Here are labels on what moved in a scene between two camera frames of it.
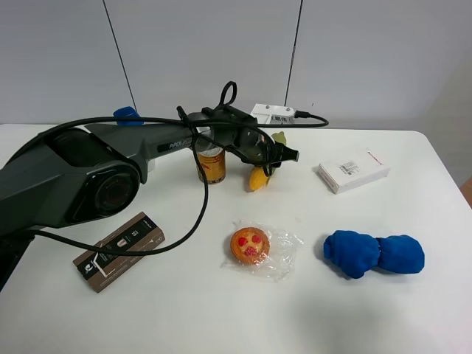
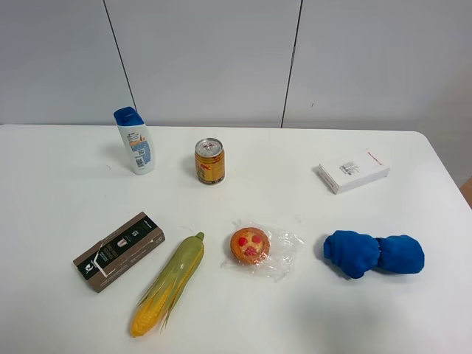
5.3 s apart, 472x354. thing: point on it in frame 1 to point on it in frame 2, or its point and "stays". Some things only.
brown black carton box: [99, 268] stays
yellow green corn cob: [258, 178] to [166, 290]
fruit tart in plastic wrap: [260, 252] stays
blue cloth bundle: [358, 254] stays
